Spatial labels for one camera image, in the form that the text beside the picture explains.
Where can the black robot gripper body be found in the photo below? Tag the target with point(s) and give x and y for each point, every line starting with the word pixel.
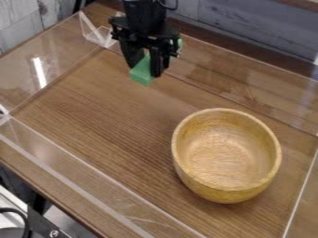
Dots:
pixel 144 21

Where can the clear acrylic corner bracket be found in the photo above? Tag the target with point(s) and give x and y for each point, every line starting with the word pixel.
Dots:
pixel 97 35

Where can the green rectangular block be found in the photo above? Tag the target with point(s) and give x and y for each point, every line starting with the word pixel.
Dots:
pixel 139 72

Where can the black metal base plate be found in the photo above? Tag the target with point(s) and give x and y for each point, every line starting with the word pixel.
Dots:
pixel 53 224

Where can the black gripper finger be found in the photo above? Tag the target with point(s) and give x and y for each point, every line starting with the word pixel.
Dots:
pixel 159 58
pixel 132 52

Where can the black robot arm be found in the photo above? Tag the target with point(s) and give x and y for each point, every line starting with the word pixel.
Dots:
pixel 141 30

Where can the clear acrylic tray wall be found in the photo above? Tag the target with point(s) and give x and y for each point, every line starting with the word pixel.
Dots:
pixel 92 197

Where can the brown wooden bowl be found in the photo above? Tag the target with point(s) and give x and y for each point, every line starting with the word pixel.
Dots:
pixel 225 155

